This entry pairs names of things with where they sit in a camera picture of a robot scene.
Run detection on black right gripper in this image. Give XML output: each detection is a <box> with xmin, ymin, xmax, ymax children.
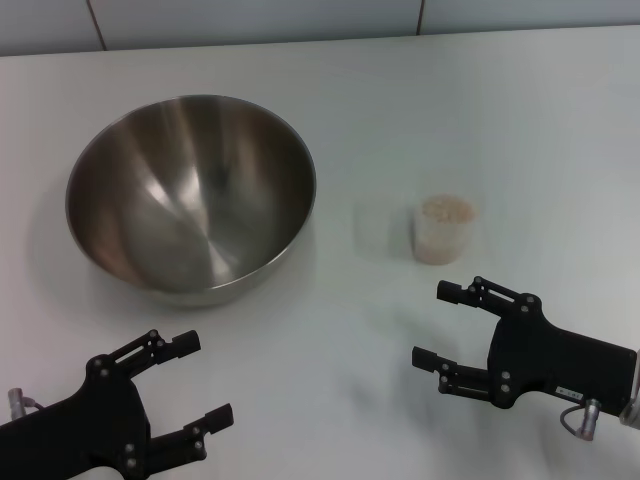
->
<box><xmin>411</xmin><ymin>275</ymin><xmax>637</xmax><ymax>416</ymax></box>

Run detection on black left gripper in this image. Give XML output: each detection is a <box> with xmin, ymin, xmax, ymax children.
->
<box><xmin>0</xmin><ymin>328</ymin><xmax>235</xmax><ymax>480</ymax></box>

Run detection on clear plastic measuring cup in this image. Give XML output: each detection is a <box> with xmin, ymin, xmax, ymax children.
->
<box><xmin>353</xmin><ymin>193</ymin><xmax>482</xmax><ymax>265</ymax></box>

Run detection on white rice grains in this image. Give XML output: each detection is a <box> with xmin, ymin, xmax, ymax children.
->
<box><xmin>420</xmin><ymin>194</ymin><xmax>475</xmax><ymax>226</ymax></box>

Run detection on stainless steel mixing bowl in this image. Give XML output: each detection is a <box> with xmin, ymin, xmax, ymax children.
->
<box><xmin>64</xmin><ymin>93</ymin><xmax>318</xmax><ymax>307</ymax></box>

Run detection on right gripper cable with plug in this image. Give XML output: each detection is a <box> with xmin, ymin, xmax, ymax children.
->
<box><xmin>559</xmin><ymin>398</ymin><xmax>601</xmax><ymax>441</ymax></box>

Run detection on gripper cable with plug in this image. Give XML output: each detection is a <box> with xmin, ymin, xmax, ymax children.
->
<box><xmin>559</xmin><ymin>398</ymin><xmax>601</xmax><ymax>441</ymax></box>
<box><xmin>6</xmin><ymin>387</ymin><xmax>47</xmax><ymax>420</ymax></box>

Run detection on left gripper cable with plug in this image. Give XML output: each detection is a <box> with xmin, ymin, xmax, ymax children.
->
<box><xmin>6</xmin><ymin>387</ymin><xmax>47</xmax><ymax>420</ymax></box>

